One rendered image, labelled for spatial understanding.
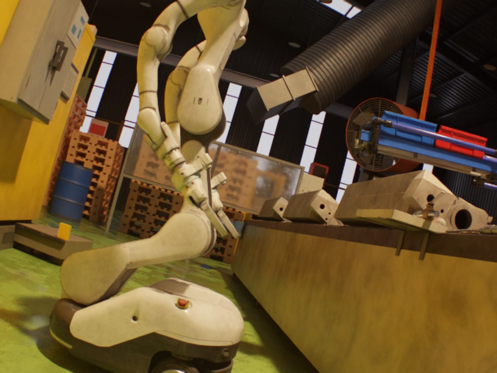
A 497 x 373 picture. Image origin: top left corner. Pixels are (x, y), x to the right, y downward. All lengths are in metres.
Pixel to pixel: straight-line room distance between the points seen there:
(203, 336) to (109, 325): 0.30
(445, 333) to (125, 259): 1.05
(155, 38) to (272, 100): 7.15
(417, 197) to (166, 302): 0.91
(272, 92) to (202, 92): 7.04
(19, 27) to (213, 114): 1.39
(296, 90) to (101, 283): 7.40
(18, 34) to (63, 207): 5.69
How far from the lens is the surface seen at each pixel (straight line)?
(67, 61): 3.31
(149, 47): 1.72
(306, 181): 8.11
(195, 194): 1.58
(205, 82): 1.83
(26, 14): 2.83
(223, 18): 1.94
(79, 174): 8.24
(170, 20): 1.76
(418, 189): 1.84
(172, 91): 2.15
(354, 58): 9.59
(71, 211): 8.26
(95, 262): 1.82
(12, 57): 2.77
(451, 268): 1.50
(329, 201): 3.35
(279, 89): 8.87
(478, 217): 2.05
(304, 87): 8.96
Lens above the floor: 0.62
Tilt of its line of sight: 4 degrees up
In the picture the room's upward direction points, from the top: 16 degrees clockwise
